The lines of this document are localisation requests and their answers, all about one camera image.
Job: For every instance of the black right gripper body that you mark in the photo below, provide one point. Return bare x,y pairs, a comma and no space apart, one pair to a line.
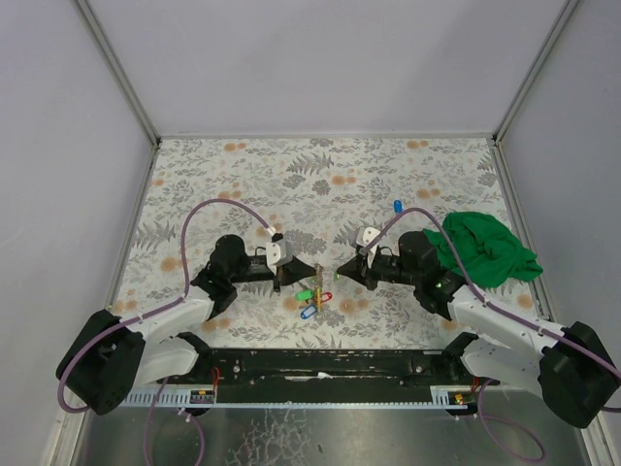
371,273

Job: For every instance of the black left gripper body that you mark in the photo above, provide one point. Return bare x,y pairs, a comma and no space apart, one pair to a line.
279,275

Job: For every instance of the spiral keyring with yellow handle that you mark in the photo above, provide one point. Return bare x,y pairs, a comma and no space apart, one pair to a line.
311,299

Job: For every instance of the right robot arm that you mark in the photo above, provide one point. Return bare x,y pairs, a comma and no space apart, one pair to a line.
567,367

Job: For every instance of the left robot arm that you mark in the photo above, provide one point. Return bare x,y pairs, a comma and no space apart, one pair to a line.
113,355

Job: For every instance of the floral table mat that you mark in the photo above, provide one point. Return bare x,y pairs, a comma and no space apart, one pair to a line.
317,193

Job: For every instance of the green cloth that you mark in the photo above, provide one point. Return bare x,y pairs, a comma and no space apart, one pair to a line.
483,247

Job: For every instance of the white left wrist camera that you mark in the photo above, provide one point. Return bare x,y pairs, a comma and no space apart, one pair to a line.
277,250

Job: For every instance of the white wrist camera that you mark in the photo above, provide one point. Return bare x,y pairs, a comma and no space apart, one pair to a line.
277,250
364,238

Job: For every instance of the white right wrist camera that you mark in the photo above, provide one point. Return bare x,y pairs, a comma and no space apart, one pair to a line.
364,238

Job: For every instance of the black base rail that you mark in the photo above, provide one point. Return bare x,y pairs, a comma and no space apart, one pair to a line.
243,367

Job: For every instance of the white cable duct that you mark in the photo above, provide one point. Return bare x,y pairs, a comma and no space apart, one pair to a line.
320,394

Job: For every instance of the left aluminium frame post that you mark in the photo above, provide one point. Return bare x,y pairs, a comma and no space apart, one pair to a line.
100,39

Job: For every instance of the aluminium frame post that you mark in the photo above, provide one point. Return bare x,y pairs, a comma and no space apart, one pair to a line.
100,39
556,31

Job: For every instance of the right aluminium frame post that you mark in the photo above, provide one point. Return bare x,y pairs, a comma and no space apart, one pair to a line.
556,31

